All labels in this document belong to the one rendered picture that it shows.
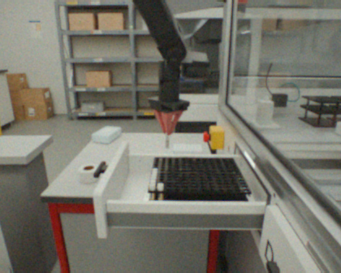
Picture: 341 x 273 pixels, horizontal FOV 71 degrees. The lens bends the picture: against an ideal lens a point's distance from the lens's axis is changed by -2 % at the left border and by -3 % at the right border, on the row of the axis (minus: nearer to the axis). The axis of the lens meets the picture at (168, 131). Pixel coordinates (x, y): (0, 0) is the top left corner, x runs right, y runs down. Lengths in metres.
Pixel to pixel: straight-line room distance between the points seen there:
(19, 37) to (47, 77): 0.84
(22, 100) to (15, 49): 1.00
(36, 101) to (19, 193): 3.73
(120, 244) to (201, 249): 0.28
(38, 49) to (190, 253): 4.81
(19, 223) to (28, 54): 4.23
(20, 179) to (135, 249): 0.66
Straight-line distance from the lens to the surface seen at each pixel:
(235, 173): 0.62
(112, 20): 4.45
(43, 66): 5.27
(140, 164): 0.73
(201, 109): 1.38
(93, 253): 0.98
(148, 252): 0.93
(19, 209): 1.42
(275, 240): 0.46
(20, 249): 1.58
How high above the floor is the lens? 1.18
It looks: 18 degrees down
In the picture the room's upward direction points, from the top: straight up
